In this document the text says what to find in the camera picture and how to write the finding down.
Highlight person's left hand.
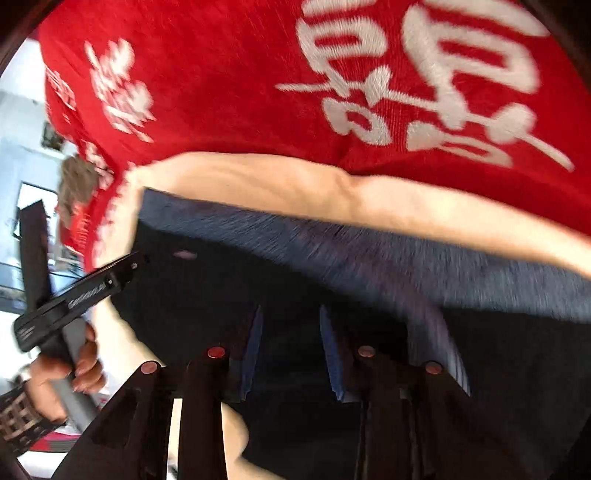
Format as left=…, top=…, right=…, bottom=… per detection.
left=25, top=323, right=106, bottom=423

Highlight grey-brown garment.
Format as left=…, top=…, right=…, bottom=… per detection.
left=57, top=155, right=99, bottom=228

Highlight red blanket with white characters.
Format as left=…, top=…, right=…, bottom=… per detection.
left=40, top=1, right=590, bottom=268

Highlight cream fleece blanket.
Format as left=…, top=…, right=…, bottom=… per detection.
left=88, top=152, right=590, bottom=479

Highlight black pants with blue trim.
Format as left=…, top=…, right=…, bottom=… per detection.
left=111, top=210, right=590, bottom=479

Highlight patterned sleeve left forearm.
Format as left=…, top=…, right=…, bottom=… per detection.
left=1, top=377, right=67, bottom=456

